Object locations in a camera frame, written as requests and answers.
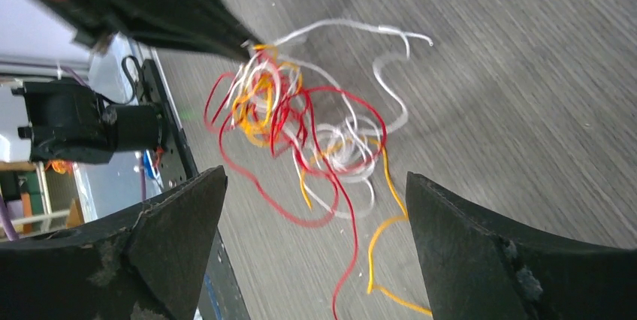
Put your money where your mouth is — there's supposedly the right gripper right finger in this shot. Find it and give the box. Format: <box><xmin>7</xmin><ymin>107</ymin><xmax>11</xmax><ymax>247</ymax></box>
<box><xmin>406</xmin><ymin>173</ymin><xmax>636</xmax><ymax>319</ymax></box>

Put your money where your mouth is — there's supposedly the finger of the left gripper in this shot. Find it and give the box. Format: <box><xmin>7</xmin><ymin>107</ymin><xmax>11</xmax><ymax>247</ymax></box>
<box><xmin>59</xmin><ymin>0</ymin><xmax>258</xmax><ymax>62</ymax></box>

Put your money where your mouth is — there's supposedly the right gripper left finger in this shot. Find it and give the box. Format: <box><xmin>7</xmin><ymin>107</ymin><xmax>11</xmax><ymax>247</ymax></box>
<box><xmin>1</xmin><ymin>166</ymin><xmax>228</xmax><ymax>319</ymax></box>

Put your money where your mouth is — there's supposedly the yellow wire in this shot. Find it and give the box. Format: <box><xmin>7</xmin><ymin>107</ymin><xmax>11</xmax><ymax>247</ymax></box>
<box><xmin>229</xmin><ymin>44</ymin><xmax>434</xmax><ymax>318</ymax></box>

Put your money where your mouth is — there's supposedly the white wire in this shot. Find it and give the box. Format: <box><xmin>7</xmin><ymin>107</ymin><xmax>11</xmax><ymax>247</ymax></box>
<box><xmin>219</xmin><ymin>18</ymin><xmax>434</xmax><ymax>220</ymax></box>

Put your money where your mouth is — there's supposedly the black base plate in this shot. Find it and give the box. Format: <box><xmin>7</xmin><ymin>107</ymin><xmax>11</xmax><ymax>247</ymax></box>
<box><xmin>131</xmin><ymin>43</ymin><xmax>250</xmax><ymax>319</ymax></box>

